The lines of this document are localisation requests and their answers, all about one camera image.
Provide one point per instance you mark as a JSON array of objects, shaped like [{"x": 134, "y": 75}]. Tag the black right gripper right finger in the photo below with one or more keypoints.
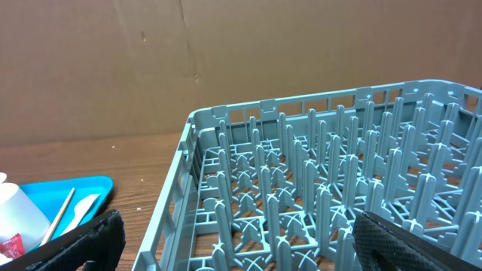
[{"x": 381, "y": 245}]

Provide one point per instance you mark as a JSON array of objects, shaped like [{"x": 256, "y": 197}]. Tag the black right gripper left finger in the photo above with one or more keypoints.
[{"x": 96, "y": 245}]

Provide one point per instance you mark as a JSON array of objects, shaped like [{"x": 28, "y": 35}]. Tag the red snack wrapper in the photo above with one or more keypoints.
[{"x": 13, "y": 248}]

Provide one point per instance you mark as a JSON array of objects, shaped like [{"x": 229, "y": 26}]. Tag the white cup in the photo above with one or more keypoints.
[{"x": 19, "y": 215}]

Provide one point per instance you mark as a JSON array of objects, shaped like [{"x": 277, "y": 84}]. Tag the white napkin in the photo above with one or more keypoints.
[{"x": 4, "y": 259}]

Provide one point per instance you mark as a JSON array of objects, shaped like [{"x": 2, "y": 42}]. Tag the white plastic fork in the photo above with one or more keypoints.
[{"x": 80, "y": 210}]

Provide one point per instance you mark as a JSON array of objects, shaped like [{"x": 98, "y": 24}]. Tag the wooden chopstick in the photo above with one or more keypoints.
[{"x": 58, "y": 218}]

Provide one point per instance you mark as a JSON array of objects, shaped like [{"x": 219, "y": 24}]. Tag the teal tray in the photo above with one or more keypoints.
[{"x": 49, "y": 197}]

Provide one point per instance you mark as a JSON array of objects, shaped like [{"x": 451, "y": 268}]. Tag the grey dish rack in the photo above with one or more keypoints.
[{"x": 280, "y": 182}]

